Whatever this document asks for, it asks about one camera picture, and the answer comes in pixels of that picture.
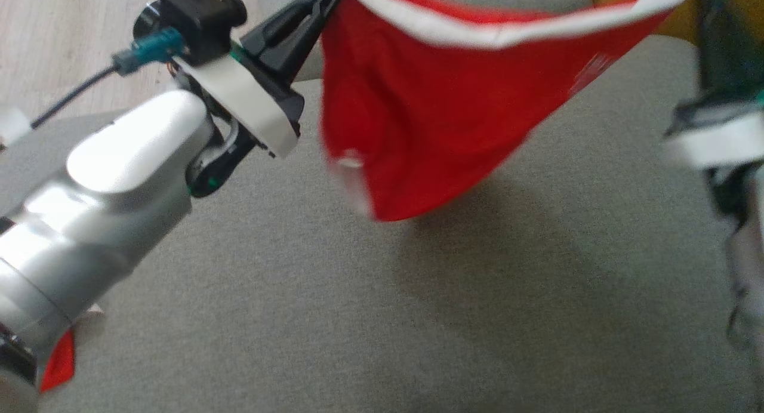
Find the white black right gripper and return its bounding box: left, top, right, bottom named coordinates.
left=663, top=0, right=764, bottom=223

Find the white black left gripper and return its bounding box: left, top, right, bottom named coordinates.
left=172, top=0, right=346, bottom=160

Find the red white-trimmed garment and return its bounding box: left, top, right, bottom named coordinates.
left=319, top=0, right=699, bottom=223

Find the yellow sofa cushion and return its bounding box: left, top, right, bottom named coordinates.
left=588, top=0, right=764, bottom=47

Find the large grey sofa seat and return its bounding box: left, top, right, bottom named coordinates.
left=0, top=34, right=764, bottom=413

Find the black cable with teal plug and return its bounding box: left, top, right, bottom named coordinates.
left=30, top=28, right=187, bottom=131

